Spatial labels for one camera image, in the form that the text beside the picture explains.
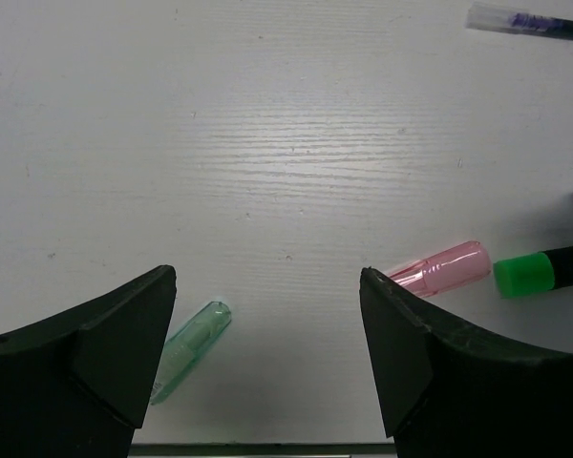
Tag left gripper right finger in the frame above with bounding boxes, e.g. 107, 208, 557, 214
359, 267, 573, 457

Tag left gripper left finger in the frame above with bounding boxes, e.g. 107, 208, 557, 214
0, 265, 177, 457

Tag green transparent pen cap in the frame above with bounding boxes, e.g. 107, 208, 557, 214
149, 301, 232, 406

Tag purple gel pen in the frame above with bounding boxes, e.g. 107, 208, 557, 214
465, 3, 573, 41

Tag green highlighter black body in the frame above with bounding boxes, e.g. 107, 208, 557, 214
493, 246, 573, 299

